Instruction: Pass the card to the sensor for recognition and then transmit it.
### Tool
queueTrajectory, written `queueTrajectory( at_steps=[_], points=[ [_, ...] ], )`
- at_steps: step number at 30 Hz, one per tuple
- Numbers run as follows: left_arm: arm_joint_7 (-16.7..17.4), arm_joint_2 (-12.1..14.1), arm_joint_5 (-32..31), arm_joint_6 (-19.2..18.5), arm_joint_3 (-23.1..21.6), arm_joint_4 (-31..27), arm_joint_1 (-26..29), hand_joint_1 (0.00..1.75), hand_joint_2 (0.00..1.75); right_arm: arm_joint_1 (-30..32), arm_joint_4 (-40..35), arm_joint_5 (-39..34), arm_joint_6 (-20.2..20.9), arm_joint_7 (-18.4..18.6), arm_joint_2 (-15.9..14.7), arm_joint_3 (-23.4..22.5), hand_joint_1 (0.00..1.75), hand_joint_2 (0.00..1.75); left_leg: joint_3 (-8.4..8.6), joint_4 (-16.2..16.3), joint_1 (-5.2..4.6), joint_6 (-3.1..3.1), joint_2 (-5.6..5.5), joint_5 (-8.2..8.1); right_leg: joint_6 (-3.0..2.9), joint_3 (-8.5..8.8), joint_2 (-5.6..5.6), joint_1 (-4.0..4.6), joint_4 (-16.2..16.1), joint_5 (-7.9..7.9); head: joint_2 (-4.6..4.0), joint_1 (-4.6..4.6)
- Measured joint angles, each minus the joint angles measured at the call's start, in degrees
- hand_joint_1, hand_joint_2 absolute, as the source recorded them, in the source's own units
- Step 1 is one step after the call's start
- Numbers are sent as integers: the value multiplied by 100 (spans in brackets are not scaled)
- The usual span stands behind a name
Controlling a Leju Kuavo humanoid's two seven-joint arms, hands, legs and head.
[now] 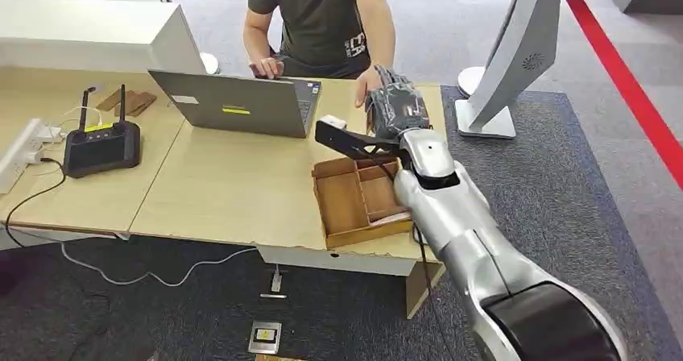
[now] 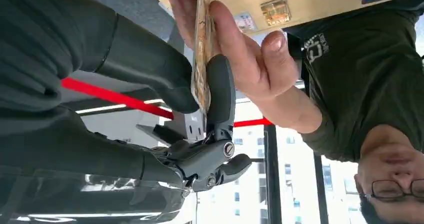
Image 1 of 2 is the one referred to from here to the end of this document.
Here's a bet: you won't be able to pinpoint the person's right hand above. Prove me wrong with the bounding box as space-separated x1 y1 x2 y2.
249 56 286 81

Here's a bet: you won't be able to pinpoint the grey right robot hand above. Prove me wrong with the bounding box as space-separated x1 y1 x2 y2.
365 64 433 141

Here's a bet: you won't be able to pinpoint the person's left hand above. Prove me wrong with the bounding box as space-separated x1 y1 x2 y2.
354 65 383 109

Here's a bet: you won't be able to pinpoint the wooden compartment box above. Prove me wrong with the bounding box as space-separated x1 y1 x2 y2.
311 155 416 251

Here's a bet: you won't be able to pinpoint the pale printed card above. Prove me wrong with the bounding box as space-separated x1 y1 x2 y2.
369 212 412 228

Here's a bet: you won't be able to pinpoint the grey laptop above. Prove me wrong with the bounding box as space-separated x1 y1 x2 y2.
147 68 323 140

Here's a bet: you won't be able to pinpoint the round white base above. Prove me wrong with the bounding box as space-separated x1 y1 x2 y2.
199 52 221 76
456 65 487 99

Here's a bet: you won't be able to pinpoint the person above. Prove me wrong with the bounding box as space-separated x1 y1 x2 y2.
242 0 398 110

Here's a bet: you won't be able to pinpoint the silver kiosk stand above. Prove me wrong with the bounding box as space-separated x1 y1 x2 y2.
453 0 588 140

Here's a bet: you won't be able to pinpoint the brown wooden pieces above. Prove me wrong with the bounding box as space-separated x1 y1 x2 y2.
96 88 159 118

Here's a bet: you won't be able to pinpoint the dark grey rug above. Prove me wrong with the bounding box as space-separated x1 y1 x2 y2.
0 85 683 361

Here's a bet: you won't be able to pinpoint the white counter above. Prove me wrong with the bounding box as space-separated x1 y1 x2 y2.
0 0 208 77

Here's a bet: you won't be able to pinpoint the black device with two antennas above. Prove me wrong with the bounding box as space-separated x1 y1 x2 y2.
62 84 143 180

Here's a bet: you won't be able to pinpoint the white plug on floor plate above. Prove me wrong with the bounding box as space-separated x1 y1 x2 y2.
259 263 288 301

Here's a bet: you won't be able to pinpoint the red floor tape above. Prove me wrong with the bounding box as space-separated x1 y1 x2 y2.
561 0 683 192

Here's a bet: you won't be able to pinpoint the metal floor socket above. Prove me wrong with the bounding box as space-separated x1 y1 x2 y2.
247 320 284 356

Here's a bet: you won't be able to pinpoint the white power strip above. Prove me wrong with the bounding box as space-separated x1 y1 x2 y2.
0 118 48 195

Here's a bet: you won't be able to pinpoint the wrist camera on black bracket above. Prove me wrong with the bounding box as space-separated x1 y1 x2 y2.
314 114 413 163

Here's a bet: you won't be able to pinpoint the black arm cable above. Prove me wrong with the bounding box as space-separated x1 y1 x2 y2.
352 147 454 361

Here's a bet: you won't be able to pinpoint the white cable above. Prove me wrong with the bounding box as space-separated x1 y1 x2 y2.
60 241 259 288

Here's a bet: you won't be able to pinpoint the black power cable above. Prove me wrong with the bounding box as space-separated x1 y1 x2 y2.
4 157 68 249

